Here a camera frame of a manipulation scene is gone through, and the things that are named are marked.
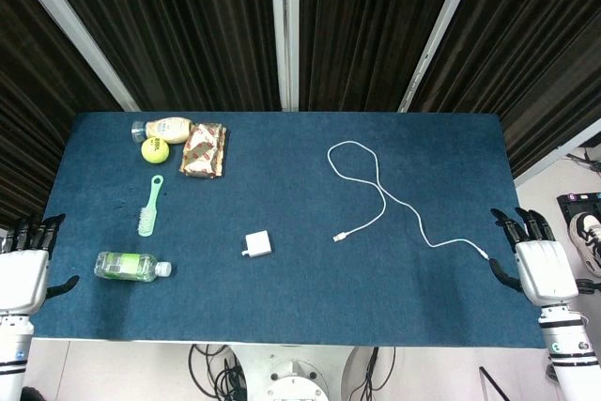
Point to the gold red snack package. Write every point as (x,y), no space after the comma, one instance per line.
(203,152)

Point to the blue table cloth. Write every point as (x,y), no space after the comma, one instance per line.
(300,297)

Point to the white black sneaker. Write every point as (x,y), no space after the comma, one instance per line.
(587,236)

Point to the clear green-label water bottle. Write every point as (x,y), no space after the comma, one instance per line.
(122,266)

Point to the white power adapter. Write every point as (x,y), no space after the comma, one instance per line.
(259,244)

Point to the black device with lights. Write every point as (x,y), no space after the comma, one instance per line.
(580,206)

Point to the mint green hair brush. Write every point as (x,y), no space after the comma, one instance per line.
(146,222)

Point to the black pleated curtain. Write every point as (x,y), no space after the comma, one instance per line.
(188,20)

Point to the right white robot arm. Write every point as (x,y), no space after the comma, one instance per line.
(565,349)

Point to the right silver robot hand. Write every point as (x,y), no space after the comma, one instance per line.
(547,272)

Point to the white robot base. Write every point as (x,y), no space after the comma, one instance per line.
(293,377)

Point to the cream mayonnaise squeeze bottle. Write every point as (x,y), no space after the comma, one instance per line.
(169,128)

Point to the yellow tennis ball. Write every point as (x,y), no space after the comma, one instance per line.
(155,150)

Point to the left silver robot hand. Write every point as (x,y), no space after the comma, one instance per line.
(23,279)

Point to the white frame post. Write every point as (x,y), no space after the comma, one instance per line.
(284,30)
(75,30)
(554,157)
(435,30)

